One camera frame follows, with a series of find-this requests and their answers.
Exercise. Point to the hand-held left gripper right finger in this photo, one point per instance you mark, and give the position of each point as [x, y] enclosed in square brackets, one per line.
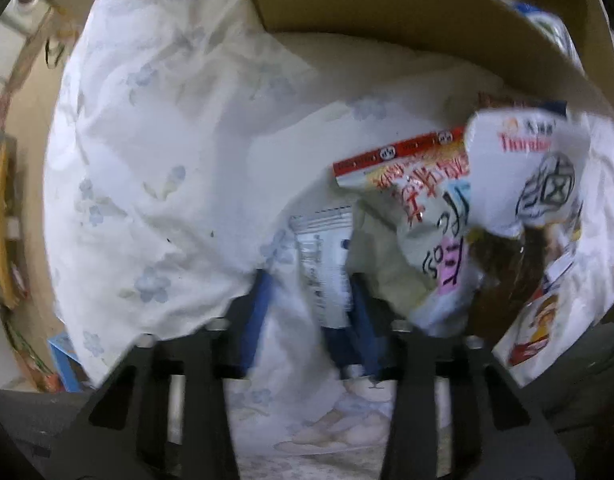
[363, 320]

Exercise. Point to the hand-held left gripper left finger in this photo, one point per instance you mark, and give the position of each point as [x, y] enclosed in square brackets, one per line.
[257, 315]

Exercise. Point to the blue white rice cake packet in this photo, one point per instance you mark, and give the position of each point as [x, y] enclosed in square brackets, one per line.
[321, 270]

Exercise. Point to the red white chip bag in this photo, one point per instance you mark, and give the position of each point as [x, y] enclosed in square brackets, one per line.
[422, 195]

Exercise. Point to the white packet with round symbol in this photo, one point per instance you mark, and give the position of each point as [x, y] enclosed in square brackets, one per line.
[527, 170]

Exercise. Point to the brown cardboard box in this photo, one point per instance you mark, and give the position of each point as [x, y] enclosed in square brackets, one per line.
[387, 5]

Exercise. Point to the blue box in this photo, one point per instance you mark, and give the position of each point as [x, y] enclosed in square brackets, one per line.
[64, 362]

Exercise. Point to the white floral bedsheet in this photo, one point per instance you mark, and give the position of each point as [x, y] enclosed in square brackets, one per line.
[162, 135]

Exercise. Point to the yellow wooden curved furniture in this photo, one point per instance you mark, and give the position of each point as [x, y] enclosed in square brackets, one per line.
[1, 225]

